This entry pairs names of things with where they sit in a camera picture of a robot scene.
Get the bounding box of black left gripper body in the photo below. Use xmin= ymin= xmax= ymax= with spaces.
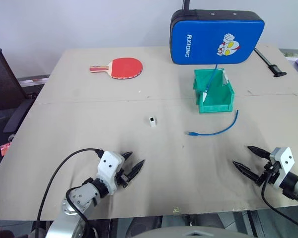
xmin=114 ymin=168 xmax=130 ymax=189

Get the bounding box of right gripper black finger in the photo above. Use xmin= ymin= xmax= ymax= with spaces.
xmin=246 ymin=145 xmax=272 ymax=160
xmin=232 ymin=160 xmax=261 ymax=183

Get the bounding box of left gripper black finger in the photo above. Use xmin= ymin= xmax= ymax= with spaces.
xmin=121 ymin=151 xmax=134 ymax=163
xmin=127 ymin=159 xmax=146 ymax=181

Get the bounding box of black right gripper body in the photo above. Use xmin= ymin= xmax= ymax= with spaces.
xmin=254 ymin=160 xmax=282 ymax=187

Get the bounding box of green plastic bin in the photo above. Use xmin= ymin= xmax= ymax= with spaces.
xmin=192 ymin=68 xmax=235 ymax=114

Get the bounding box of red table tennis paddle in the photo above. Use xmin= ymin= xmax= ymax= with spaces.
xmin=89 ymin=57 xmax=144 ymax=80

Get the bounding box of black caliper tool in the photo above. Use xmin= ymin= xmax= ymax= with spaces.
xmin=253 ymin=47 xmax=288 ymax=78

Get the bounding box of red small card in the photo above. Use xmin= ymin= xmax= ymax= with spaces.
xmin=0 ymin=142 xmax=12 ymax=157

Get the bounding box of blue padded kick shield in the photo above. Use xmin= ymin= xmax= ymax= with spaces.
xmin=170 ymin=9 xmax=266 ymax=65

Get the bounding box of black office chair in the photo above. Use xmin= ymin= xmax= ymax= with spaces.
xmin=0 ymin=48 xmax=38 ymax=133

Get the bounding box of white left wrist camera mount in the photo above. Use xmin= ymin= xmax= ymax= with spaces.
xmin=97 ymin=150 xmax=126 ymax=196

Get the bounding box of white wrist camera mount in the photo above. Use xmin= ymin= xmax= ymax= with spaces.
xmin=269 ymin=146 xmax=296 ymax=189
xmin=97 ymin=150 xmax=126 ymax=196

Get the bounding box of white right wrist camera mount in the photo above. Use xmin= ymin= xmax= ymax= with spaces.
xmin=269 ymin=146 xmax=296 ymax=189

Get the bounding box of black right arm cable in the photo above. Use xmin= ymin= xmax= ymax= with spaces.
xmin=261 ymin=162 xmax=298 ymax=234

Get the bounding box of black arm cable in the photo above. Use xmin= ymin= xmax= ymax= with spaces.
xmin=36 ymin=148 xmax=104 ymax=238
xmin=261 ymin=162 xmax=298 ymax=234

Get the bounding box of blue Ethernet cable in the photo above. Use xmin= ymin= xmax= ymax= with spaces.
xmin=184 ymin=110 xmax=240 ymax=137

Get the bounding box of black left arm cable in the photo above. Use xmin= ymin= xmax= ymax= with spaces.
xmin=36 ymin=148 xmax=104 ymax=238

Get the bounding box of grey metal rail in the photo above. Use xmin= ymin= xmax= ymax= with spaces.
xmin=16 ymin=74 xmax=51 ymax=87

